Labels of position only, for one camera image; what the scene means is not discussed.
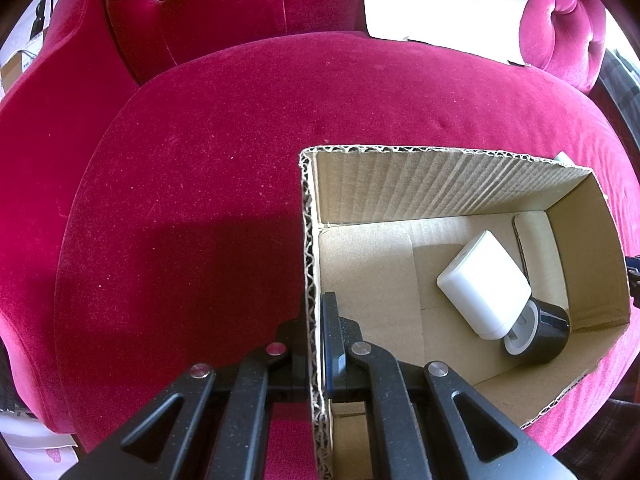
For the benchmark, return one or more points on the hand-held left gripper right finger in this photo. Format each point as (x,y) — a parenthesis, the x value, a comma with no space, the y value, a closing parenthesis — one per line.
(334,345)

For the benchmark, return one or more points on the white bag pink print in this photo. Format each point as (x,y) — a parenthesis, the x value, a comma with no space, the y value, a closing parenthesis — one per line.
(35,435)

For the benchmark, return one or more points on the person's plaid trouser leg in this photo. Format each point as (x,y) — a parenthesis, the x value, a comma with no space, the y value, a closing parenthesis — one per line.
(600,440)

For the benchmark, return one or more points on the small brown carton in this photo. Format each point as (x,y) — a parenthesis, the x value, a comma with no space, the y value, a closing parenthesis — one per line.
(15,72)

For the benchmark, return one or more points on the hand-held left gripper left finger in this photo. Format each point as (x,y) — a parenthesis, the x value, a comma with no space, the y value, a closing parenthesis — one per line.
(292,355)

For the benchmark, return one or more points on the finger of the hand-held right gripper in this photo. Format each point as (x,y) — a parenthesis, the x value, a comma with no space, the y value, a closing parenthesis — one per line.
(634,275)

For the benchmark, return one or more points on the beige paper sheet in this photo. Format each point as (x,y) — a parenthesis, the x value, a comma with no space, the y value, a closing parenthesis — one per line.
(430,5)

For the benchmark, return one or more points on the cardboard box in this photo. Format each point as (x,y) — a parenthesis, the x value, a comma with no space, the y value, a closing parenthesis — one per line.
(450,185)

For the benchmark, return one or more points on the black upright gadget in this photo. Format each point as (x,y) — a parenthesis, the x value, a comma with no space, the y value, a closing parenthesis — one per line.
(42,12)

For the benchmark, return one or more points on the red velvet tufted sofa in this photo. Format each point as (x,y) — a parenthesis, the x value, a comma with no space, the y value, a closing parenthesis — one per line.
(200,185)

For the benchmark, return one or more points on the large white charger plug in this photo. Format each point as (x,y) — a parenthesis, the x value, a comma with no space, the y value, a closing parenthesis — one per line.
(480,280)

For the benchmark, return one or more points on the grey plaid bed blanket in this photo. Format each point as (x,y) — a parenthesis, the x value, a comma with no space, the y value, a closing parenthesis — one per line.
(620,80)

